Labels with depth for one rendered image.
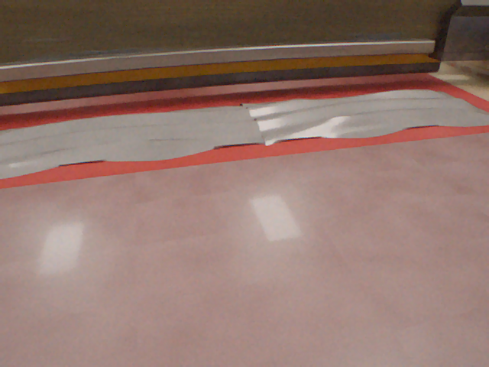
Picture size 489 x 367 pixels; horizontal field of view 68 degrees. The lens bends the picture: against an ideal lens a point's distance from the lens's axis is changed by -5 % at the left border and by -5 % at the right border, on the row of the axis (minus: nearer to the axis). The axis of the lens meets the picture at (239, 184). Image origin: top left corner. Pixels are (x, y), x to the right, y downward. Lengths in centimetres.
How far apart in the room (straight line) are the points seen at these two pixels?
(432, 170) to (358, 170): 4
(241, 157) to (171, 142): 4
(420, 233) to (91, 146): 17
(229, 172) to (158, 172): 4
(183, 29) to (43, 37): 10
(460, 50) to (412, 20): 5
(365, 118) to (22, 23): 24
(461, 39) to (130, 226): 31
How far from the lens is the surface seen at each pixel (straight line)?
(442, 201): 20
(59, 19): 30
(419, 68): 39
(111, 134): 24
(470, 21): 39
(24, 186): 22
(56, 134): 25
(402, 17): 36
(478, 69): 45
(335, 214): 17
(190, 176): 20
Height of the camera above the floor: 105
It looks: 31 degrees down
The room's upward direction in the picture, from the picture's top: 1 degrees counter-clockwise
